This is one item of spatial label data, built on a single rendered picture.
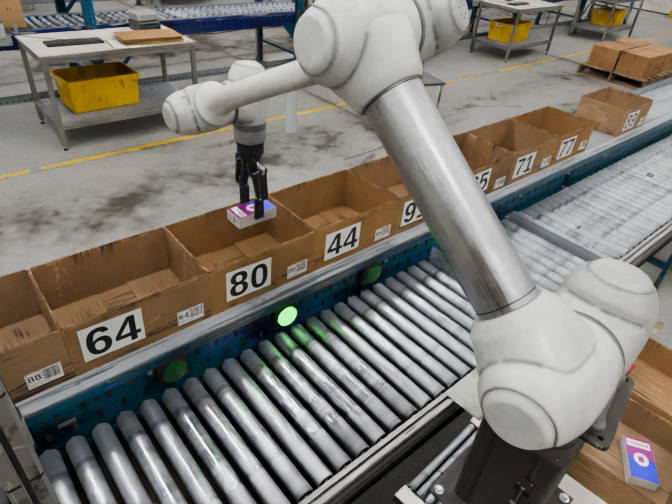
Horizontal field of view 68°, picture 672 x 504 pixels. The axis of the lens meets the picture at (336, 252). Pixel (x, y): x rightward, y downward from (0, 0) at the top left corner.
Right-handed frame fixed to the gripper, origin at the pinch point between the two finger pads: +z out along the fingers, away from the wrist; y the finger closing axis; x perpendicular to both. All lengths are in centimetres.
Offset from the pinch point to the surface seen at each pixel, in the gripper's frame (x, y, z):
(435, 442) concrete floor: -61, -50, 117
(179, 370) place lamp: 35, -16, 35
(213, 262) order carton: 7.0, 14.4, 28.1
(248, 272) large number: 6.9, -8.4, 17.7
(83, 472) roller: 66, -26, 42
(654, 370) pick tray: -89, -101, 41
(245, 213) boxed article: 3.3, -1.8, 1.3
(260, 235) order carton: -15.5, 19.8, 28.4
